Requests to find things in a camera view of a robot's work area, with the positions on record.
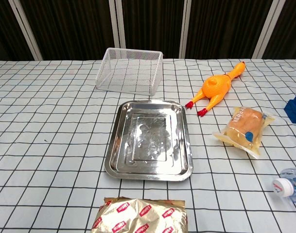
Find gold foil Lipton bag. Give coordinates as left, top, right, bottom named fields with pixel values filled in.
left=90, top=197, right=187, bottom=233

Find white wire mesh basket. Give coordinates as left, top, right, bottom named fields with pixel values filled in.
left=95, top=47, right=163, bottom=96

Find white black-checked tablecloth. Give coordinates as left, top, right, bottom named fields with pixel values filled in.
left=0, top=58, right=296, bottom=233

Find stainless steel tray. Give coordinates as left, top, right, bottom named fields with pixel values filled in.
left=104, top=99, right=194, bottom=182

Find clear plastic water bottle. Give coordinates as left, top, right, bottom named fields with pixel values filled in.
left=271, top=166, right=296, bottom=204

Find white partition frame post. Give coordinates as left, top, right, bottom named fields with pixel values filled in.
left=7, top=0, right=43, bottom=61
left=180, top=0, right=195, bottom=59
left=253, top=0, right=284, bottom=59
left=108, top=0, right=127, bottom=49

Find orange rubber chicken toy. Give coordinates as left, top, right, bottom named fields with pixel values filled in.
left=185, top=61, right=246, bottom=117

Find blue building block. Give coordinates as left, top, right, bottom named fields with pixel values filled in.
left=283, top=95, right=296, bottom=126

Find orange food packet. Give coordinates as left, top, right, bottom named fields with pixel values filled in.
left=212, top=106, right=277, bottom=160

